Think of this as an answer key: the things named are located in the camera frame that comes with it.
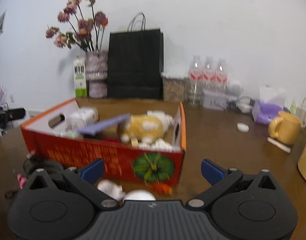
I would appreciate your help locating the purple knitted cloth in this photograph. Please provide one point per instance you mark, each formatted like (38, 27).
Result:
(100, 126)

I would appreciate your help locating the red rose flower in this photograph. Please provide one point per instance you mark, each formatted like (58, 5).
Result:
(160, 188)

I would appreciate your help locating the yellow ceramic mug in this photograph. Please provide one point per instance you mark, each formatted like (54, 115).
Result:
(285, 128)

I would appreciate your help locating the white round cap on table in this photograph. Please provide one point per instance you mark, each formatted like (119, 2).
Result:
(242, 127)

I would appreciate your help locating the water bottle middle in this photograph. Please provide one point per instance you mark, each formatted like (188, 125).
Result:
(209, 74)

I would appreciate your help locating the white tissue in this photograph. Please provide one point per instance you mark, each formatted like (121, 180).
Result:
(111, 189)

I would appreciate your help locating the yellow white plush toy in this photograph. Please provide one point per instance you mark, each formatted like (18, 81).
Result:
(145, 128)

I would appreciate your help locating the white tin box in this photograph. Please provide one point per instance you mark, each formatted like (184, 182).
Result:
(214, 100)

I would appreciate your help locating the purple tissue box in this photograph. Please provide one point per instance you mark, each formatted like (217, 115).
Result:
(267, 107)

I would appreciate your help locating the water bottle left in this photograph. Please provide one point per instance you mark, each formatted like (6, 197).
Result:
(195, 74)

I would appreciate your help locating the small wooden block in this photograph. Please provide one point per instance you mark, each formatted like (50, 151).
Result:
(134, 142)

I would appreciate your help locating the white paper stick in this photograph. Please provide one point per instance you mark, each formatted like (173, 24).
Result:
(279, 145)

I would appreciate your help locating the red orange cardboard box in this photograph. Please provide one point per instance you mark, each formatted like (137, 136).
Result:
(122, 161)

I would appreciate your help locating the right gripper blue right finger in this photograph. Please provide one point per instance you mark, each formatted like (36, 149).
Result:
(212, 172)

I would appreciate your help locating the empty clear glass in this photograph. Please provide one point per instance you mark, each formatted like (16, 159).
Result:
(194, 98)

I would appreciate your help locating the clear container of seeds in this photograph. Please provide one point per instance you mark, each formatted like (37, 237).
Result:
(174, 87)

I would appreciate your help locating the water bottle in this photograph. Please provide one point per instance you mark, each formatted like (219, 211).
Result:
(195, 74)
(209, 74)
(221, 76)

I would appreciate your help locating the white jar lid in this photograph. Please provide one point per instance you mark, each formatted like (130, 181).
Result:
(139, 195)

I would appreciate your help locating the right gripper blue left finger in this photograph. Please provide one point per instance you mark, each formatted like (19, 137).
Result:
(93, 171)

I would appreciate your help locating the black paper shopping bag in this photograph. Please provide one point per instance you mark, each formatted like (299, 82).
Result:
(135, 62)

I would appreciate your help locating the dried pink rose bouquet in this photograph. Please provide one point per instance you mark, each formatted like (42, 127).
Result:
(87, 27)

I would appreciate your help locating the white power strip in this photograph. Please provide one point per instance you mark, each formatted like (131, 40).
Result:
(241, 105)

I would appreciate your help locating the iridescent plastic bag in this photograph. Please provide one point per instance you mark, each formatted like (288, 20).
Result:
(68, 134)

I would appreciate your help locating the water bottle right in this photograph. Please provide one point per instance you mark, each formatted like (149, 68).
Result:
(221, 76)

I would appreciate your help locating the green white milk carton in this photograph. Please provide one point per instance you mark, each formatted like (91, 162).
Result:
(79, 73)

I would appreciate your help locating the white round camera device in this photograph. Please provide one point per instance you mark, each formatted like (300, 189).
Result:
(234, 88)

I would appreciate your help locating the purple ceramic vase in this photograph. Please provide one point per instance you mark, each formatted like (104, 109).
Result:
(96, 74)

